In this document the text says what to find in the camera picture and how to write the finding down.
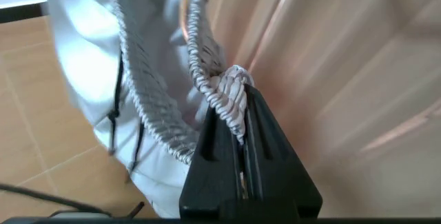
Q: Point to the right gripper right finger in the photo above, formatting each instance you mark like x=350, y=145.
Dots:
x=286, y=189

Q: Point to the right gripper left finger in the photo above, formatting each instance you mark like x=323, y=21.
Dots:
x=210, y=182

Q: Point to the pale grey shorts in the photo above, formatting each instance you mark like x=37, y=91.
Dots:
x=86, y=45

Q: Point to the beige curtain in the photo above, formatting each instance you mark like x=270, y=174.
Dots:
x=344, y=62

